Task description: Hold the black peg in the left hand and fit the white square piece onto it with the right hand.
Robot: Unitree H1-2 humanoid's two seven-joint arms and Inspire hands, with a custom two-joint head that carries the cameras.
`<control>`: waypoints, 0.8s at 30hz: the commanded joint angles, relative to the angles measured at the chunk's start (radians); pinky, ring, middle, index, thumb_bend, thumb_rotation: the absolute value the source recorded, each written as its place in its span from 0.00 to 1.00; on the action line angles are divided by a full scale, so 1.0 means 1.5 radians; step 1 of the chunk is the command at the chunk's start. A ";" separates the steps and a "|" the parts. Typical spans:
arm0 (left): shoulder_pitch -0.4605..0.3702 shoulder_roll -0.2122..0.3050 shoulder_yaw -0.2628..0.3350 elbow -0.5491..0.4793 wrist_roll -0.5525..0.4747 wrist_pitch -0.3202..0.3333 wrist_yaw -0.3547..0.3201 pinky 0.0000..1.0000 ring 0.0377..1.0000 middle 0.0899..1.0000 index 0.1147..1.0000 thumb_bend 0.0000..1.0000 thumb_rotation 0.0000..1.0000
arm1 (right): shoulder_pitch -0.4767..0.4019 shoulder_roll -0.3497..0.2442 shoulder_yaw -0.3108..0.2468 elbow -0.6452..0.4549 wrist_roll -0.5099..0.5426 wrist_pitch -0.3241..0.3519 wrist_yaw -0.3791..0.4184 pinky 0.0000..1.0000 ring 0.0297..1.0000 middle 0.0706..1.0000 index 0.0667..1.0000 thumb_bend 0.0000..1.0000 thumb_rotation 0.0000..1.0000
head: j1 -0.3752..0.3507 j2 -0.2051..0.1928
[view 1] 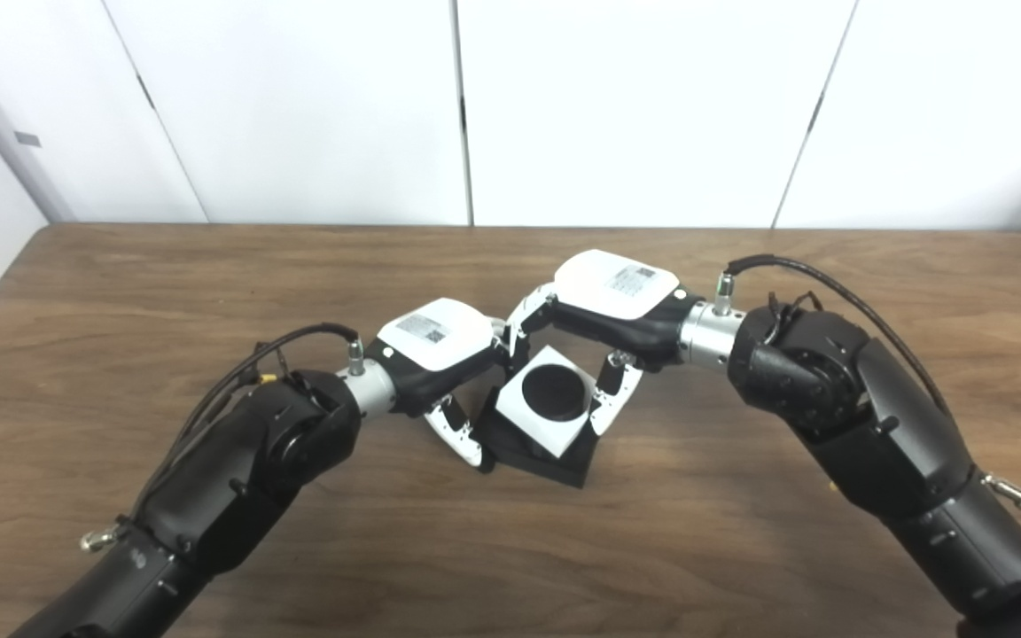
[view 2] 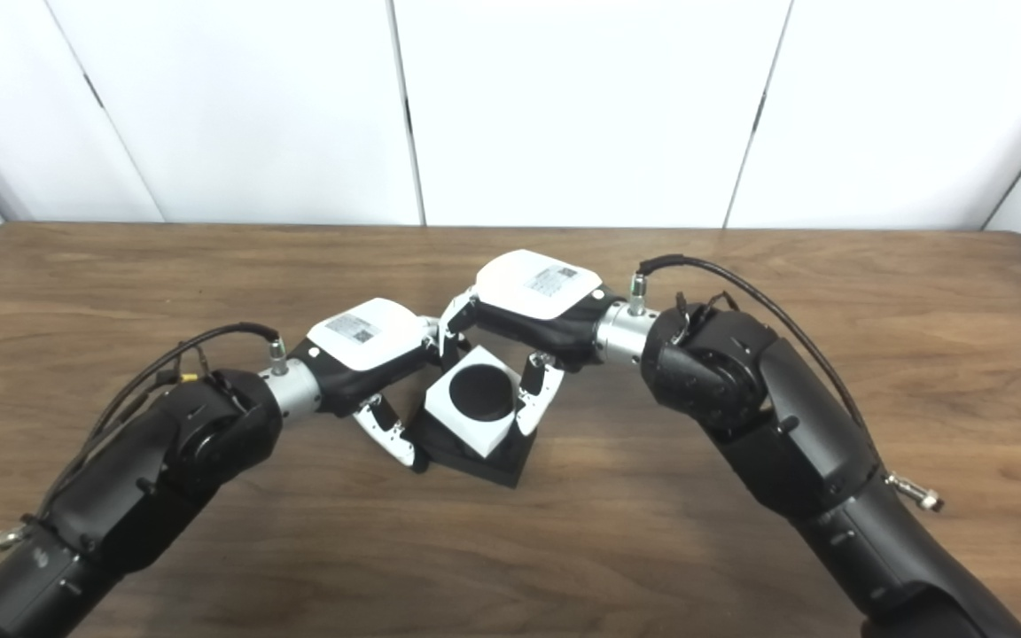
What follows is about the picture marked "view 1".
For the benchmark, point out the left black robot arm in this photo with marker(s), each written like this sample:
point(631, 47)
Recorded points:
point(227, 478)

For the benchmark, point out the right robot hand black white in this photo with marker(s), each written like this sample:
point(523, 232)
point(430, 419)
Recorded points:
point(617, 292)

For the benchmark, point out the white square piece with hole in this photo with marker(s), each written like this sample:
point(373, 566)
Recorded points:
point(555, 434)

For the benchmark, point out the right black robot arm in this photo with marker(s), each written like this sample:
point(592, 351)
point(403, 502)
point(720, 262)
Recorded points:
point(874, 425)

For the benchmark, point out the small grey wall tag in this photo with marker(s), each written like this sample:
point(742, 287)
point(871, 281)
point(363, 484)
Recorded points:
point(27, 139)

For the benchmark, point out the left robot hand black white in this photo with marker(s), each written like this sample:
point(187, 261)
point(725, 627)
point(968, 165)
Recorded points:
point(435, 341)

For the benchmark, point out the black peg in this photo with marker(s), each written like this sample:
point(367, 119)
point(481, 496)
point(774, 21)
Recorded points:
point(555, 392)

